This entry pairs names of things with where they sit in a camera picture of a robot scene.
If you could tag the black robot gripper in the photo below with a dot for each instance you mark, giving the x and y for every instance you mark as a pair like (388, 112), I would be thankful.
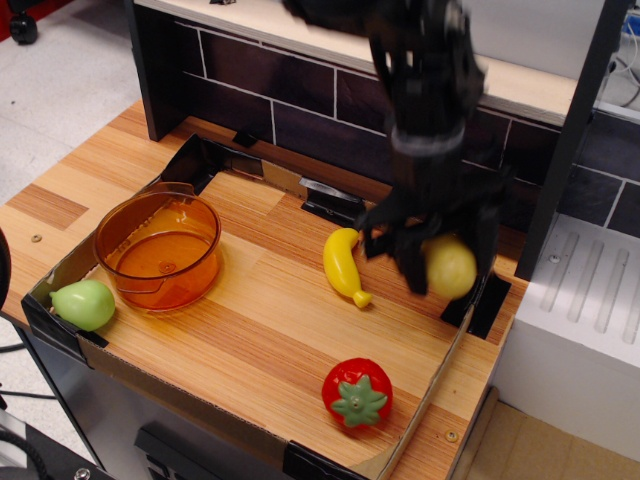
(433, 194)

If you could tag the yellow toy potato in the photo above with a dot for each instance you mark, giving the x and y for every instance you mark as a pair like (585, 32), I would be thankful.
(450, 265)

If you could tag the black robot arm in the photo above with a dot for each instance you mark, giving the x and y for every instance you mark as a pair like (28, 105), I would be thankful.
(423, 56)

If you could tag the transparent orange plastic pot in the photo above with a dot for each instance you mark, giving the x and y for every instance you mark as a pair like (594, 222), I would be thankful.
(159, 248)

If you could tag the yellow toy banana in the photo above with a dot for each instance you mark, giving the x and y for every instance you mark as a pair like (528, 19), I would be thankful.
(340, 267)

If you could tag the white toy sink drainboard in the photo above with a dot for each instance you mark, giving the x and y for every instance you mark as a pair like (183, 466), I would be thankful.
(571, 358)

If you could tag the light wooden shelf board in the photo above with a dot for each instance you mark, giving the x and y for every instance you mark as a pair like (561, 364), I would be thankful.
(510, 88)

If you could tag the red toy tomato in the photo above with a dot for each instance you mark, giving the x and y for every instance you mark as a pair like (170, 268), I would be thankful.
(358, 393)

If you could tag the dark tile backsplash panel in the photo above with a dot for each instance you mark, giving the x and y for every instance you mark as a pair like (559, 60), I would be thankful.
(340, 116)

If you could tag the green toy pear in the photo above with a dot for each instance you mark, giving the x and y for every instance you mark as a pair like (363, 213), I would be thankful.
(86, 304)

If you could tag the black caster wheel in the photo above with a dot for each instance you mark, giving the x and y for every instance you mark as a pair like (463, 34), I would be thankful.
(23, 29)

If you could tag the dark grey vertical post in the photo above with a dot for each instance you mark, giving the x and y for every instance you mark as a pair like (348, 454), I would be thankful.
(601, 49)

